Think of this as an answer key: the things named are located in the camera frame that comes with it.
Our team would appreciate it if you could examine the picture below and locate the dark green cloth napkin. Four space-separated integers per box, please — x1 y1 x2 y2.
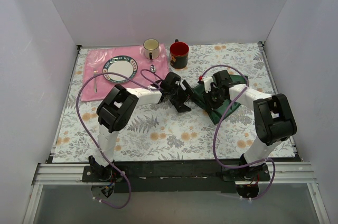
190 74 248 125

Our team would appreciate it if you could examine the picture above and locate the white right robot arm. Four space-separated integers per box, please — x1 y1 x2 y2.
199 70 297 181

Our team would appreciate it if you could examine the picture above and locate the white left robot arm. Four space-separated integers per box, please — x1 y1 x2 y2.
89 72 194 182

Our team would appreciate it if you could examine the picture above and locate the silver spoon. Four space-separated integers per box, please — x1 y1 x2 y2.
150 64 156 73

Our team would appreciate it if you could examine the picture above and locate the dark mug red interior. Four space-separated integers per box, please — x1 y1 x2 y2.
170 39 189 69

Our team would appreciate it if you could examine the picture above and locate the cream enamel mug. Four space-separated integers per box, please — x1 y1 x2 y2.
143 39 160 60

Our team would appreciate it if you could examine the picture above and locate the white plate green rim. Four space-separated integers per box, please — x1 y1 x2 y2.
102 55 138 84

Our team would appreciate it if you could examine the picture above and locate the pink placemat cloth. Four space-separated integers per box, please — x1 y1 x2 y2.
81 44 169 101

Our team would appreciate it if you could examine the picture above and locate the silver fork on placemat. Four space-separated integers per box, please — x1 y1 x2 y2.
93 68 98 93

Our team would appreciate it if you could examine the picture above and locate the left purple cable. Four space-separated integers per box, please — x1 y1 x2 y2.
76 69 164 209

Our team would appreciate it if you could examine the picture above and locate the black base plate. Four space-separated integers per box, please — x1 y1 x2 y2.
82 160 270 193

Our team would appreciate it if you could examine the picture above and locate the aluminium frame rail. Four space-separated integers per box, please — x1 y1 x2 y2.
32 162 330 223

